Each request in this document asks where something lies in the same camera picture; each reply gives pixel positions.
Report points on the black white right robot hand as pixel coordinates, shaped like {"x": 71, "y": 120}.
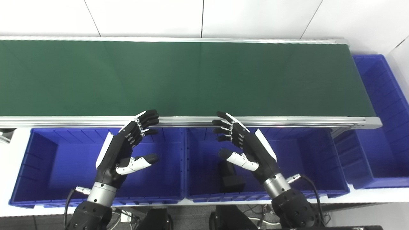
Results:
{"x": 258, "y": 153}

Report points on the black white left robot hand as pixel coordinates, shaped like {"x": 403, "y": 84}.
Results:
{"x": 115, "y": 156}

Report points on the black cylinder block part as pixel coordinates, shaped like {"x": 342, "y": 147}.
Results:
{"x": 231, "y": 182}

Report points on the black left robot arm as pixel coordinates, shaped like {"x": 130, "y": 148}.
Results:
{"x": 92, "y": 210}

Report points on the blue plastic bin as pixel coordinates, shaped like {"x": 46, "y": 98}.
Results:
{"x": 383, "y": 127}
{"x": 64, "y": 169}
{"x": 306, "y": 159}

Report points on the aluminium conveyor support leg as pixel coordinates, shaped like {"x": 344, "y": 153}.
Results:
{"x": 5, "y": 135}

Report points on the black right robot leg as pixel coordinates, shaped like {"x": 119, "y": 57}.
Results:
{"x": 230, "y": 218}

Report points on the green conveyor belt aluminium frame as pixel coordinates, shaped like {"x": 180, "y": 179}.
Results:
{"x": 191, "y": 80}

